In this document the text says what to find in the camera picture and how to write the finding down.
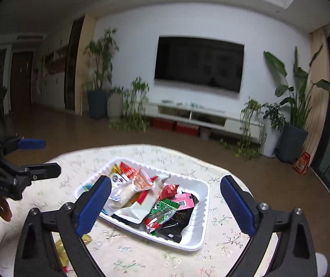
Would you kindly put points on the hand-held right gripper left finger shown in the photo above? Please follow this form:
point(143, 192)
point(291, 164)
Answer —
point(94, 205)

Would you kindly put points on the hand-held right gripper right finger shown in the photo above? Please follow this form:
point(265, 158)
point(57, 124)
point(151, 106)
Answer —
point(237, 202)

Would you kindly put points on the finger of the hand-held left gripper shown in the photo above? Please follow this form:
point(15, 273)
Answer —
point(32, 144)
point(45, 171)

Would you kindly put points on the white and red snack packet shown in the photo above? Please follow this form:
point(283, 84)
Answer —
point(130, 192)

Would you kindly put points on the pink snack packet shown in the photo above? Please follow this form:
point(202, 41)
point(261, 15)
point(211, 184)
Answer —
point(183, 201)

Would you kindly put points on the white plastic tray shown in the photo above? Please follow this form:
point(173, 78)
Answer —
point(193, 236)

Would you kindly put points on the green nut packet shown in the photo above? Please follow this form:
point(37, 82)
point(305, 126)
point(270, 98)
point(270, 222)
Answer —
point(160, 213)

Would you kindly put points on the person's left hand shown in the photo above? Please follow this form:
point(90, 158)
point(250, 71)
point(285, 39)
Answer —
point(5, 209)

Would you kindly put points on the yellow snack packet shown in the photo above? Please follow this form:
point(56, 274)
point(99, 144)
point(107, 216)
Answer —
point(62, 249)

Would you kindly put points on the dark wooden door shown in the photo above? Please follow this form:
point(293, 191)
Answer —
point(22, 83)

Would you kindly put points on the leafy plant in white pot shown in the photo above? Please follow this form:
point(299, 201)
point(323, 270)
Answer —
point(270, 147)

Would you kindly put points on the black snack packet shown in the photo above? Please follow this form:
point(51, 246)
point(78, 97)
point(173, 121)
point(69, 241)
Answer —
point(173, 228)

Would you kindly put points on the red paper bag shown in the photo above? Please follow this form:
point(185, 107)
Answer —
point(301, 164)

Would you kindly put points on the small grey pot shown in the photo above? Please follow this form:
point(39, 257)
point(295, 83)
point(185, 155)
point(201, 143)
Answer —
point(205, 133)

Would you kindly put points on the tall plant in dark pot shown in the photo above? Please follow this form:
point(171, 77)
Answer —
point(97, 104)

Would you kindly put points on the large-leaf plant in dark pot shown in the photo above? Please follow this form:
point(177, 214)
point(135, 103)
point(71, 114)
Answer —
point(293, 144)

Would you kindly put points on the trailing green plant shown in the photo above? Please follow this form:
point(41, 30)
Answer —
point(251, 121)

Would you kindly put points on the white television cabinet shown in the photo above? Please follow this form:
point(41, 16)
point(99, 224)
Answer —
point(211, 118)

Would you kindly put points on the red storage box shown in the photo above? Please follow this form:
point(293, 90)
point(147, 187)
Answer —
point(186, 129)
point(163, 124)

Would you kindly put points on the plant in ribbed white pot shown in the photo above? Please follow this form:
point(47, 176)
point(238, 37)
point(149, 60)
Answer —
point(115, 105)

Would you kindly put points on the bushy green plant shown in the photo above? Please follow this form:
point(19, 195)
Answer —
point(136, 112)

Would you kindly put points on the ceiling air vent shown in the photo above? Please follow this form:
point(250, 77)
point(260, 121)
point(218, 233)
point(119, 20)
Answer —
point(29, 37)

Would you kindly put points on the beige curtain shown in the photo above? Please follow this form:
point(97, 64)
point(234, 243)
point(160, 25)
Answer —
point(319, 106)

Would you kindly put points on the black television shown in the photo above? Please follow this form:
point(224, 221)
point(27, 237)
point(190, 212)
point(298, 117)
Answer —
point(199, 63)

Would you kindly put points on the wall cabinet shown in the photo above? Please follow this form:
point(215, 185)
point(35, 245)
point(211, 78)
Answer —
point(55, 86)

